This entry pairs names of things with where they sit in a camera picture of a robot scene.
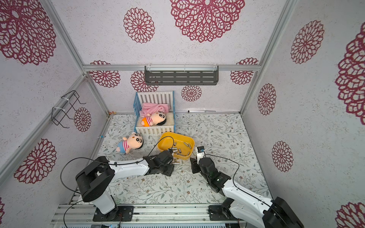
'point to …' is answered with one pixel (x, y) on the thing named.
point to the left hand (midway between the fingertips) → (169, 168)
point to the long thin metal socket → (189, 146)
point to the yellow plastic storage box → (183, 147)
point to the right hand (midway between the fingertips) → (195, 158)
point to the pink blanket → (151, 108)
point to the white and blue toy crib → (160, 97)
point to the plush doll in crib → (157, 118)
